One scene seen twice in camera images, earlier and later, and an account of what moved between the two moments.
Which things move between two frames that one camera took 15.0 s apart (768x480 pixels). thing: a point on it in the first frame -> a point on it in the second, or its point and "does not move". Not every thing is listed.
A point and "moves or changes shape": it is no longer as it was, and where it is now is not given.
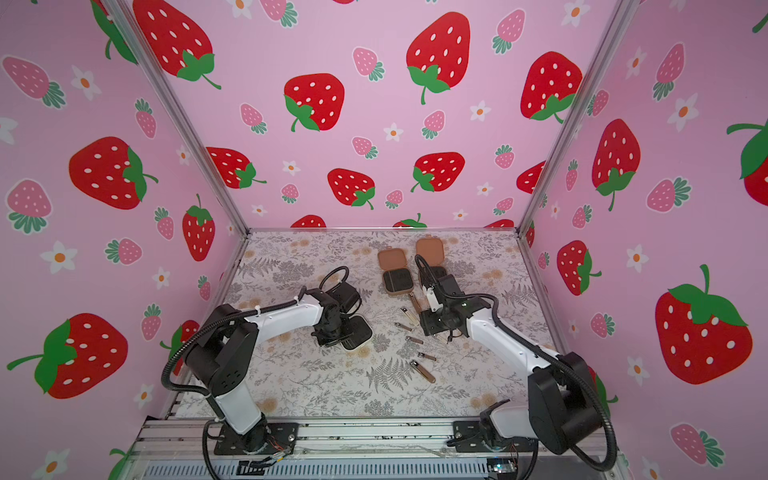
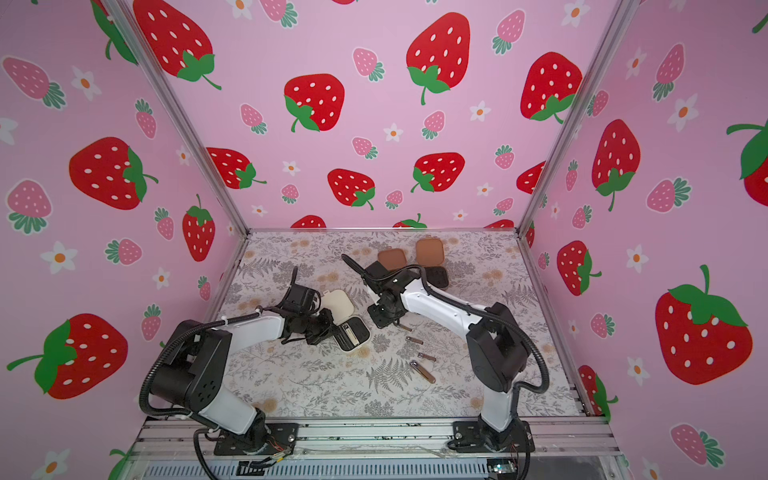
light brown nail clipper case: (397, 279) does not move
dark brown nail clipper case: (433, 253) does not move
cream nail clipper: (410, 316) moves or changes shape
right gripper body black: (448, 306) -> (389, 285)
